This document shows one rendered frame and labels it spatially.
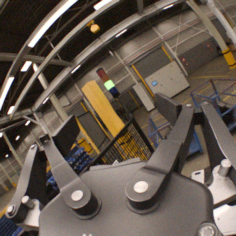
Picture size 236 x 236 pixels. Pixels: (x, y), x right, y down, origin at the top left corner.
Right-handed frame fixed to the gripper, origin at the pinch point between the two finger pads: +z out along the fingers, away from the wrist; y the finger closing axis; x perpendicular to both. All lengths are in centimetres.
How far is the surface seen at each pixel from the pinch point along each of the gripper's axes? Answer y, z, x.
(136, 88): 115, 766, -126
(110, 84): -5, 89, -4
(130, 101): 80, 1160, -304
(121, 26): 52, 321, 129
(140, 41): 387, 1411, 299
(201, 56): 1039, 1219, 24
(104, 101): -12, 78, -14
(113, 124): -9, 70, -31
